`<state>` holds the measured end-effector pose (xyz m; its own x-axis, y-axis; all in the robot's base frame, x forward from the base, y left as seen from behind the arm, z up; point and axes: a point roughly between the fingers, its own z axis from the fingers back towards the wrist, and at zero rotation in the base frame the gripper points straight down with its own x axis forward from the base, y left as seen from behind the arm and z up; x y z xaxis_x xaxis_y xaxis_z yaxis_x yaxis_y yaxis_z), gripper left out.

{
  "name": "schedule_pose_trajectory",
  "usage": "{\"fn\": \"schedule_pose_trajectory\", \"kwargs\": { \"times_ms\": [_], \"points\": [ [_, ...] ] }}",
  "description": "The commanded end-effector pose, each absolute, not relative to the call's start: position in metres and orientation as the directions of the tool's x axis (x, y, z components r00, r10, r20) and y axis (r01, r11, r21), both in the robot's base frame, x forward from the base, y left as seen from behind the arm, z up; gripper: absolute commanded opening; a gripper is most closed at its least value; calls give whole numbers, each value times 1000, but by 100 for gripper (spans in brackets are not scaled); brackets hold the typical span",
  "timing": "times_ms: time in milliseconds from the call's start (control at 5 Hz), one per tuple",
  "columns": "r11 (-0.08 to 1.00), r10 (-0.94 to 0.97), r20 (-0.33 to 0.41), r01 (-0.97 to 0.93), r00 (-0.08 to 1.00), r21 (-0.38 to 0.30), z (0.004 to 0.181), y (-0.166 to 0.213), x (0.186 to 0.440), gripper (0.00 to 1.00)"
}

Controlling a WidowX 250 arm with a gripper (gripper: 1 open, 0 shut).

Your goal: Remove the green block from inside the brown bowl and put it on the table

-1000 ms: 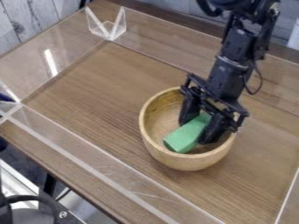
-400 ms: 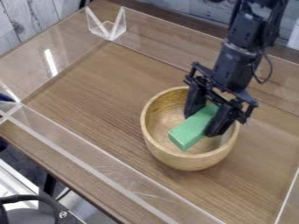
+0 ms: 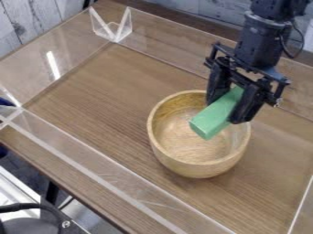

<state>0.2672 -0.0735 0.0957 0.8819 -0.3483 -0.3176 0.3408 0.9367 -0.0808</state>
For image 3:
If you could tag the black table leg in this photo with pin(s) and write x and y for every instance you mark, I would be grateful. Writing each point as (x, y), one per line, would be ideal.
(52, 193)

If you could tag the clear acrylic corner bracket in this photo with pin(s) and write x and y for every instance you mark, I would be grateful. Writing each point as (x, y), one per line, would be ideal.
(113, 31)

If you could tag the blue object at edge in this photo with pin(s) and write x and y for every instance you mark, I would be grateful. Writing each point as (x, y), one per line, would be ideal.
(4, 102)

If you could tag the black metal base plate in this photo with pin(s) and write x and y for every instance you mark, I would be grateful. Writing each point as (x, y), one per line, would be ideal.
(71, 226)

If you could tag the green rectangular block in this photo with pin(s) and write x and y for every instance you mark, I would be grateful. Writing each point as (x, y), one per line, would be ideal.
(211, 120)

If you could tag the brown wooden bowl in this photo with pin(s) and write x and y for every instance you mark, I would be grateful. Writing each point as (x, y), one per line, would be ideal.
(179, 149)

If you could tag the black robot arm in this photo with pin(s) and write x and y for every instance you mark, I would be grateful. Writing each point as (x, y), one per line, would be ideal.
(281, 9)

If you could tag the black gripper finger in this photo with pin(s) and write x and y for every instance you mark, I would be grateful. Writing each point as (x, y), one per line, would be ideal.
(218, 84)
(248, 106)

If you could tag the clear acrylic tray enclosure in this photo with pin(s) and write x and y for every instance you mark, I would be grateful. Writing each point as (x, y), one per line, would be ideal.
(103, 91)

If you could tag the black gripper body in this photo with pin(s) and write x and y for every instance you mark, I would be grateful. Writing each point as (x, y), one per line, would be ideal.
(252, 60)

